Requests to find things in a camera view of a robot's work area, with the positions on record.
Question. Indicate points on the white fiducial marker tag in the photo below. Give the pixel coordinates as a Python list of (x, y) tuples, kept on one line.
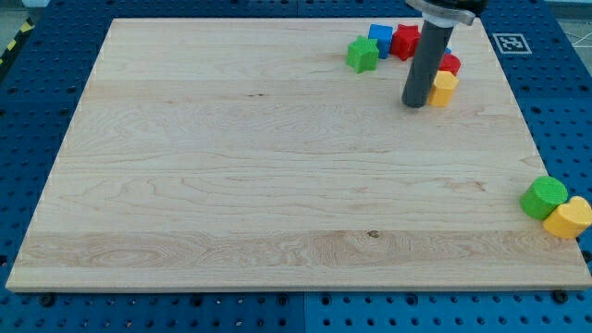
[(511, 44)]

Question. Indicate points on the blue cube block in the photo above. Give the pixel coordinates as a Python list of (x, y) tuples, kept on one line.
[(383, 36)]

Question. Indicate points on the red cylinder block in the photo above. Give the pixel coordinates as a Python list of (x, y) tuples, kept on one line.
[(450, 63)]

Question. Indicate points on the green cylinder block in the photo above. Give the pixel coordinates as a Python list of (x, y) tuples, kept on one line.
[(543, 196)]

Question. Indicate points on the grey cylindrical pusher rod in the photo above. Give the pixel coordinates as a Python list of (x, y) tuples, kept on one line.
[(426, 61)]

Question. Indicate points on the yellow hexagon block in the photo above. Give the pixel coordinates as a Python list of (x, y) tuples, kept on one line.
[(443, 88)]

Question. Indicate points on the wooden board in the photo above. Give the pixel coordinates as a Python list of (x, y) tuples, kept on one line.
[(213, 155)]

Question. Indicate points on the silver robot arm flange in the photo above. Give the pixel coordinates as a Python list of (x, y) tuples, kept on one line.
[(448, 13)]

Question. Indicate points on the yellow heart block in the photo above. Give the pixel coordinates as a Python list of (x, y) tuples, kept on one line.
[(570, 219)]

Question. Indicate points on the green star block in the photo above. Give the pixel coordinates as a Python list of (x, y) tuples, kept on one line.
[(362, 54)]

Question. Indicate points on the red star block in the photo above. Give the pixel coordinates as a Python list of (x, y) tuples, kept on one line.
[(404, 41)]

